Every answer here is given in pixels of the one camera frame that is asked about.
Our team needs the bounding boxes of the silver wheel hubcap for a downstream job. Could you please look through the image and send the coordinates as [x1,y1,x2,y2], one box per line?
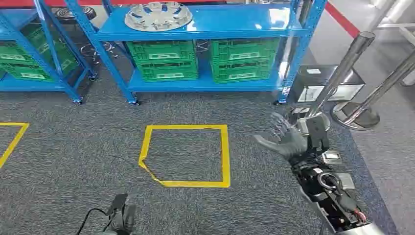
[124,1,193,32]

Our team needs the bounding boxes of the chrome stanchion post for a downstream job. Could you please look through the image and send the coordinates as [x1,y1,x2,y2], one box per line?
[304,31,376,119]
[330,60,415,131]
[298,0,315,30]

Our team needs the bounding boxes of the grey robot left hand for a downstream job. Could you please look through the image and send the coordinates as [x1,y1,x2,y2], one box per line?
[114,203,138,235]

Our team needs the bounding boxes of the black round stool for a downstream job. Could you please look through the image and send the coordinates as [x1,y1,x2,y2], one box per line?
[51,5,119,66]

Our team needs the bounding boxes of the black box with white labels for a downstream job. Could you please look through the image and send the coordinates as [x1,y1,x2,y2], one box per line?
[291,64,366,104]

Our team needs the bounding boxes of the blue metal shelving rack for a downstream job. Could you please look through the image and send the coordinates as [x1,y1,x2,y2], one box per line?
[65,0,328,106]
[0,0,98,104]

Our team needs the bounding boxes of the metal floor socket plate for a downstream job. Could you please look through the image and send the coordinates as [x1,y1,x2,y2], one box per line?
[336,172,356,191]
[322,150,342,165]

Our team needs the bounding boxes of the red barrier belt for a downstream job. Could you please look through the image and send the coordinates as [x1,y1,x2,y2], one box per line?
[324,1,361,39]
[0,0,228,8]

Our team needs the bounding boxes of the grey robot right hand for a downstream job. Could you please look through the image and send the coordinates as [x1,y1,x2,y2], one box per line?
[253,112,309,166]

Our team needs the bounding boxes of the black left wrist camera bracket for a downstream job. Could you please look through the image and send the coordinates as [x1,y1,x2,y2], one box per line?
[106,193,129,216]

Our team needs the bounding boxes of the black cable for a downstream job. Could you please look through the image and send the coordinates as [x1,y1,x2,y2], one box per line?
[76,207,111,235]

